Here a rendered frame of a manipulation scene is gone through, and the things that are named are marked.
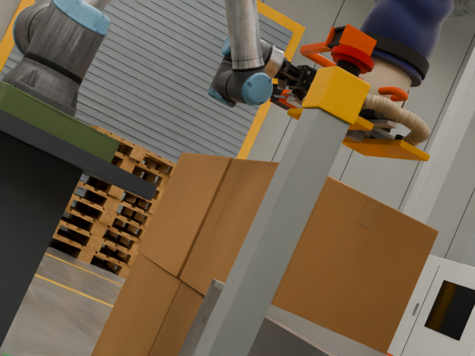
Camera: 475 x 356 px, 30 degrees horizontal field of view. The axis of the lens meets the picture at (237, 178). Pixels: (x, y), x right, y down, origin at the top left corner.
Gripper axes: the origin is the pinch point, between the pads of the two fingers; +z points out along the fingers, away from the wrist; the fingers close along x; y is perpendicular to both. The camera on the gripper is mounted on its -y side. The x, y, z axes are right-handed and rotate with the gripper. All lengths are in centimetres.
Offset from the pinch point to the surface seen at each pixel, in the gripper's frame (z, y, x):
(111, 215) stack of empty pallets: 122, -643, -69
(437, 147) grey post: 190, -236, 61
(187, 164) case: -15, -51, -34
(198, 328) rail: -35, 68, -74
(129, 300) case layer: -15, -45, -85
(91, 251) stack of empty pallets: 119, -642, -111
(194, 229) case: -18, -10, -54
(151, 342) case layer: -17, -4, -90
